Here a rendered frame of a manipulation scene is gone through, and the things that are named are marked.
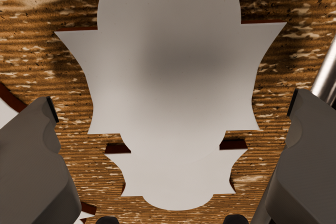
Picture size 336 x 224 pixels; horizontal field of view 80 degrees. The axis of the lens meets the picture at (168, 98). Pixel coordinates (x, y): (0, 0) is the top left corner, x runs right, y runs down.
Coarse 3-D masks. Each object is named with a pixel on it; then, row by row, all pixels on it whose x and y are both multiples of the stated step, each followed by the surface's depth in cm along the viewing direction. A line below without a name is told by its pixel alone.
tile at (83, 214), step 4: (84, 204) 24; (84, 208) 23; (88, 208) 24; (92, 208) 24; (84, 212) 23; (88, 212) 23; (92, 212) 24; (80, 216) 24; (84, 216) 24; (88, 216) 24; (76, 220) 24; (80, 220) 24; (84, 220) 25
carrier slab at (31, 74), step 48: (0, 0) 11; (48, 0) 11; (96, 0) 11; (240, 0) 11; (288, 0) 11; (0, 48) 12; (48, 48) 12; (288, 48) 12; (288, 96) 14; (96, 144) 17; (96, 192) 22; (240, 192) 22
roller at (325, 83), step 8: (328, 56) 14; (328, 64) 15; (320, 72) 15; (328, 72) 15; (320, 80) 16; (328, 80) 15; (312, 88) 16; (320, 88) 16; (328, 88) 16; (320, 96) 16; (328, 96) 16; (328, 104) 17; (272, 176) 24; (264, 192) 26; (264, 200) 27; (256, 208) 29; (264, 208) 28; (256, 216) 30; (264, 216) 29
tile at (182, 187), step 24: (240, 144) 17; (120, 168) 18; (144, 168) 18; (168, 168) 18; (192, 168) 18; (216, 168) 18; (144, 192) 20; (168, 192) 20; (192, 192) 20; (216, 192) 20
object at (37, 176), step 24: (48, 96) 10; (24, 120) 9; (48, 120) 9; (0, 144) 7; (24, 144) 7; (48, 144) 8; (0, 168) 6; (24, 168) 6; (48, 168) 6; (0, 192) 6; (24, 192) 6; (48, 192) 6; (72, 192) 6; (0, 216) 5; (24, 216) 5; (48, 216) 5; (72, 216) 6
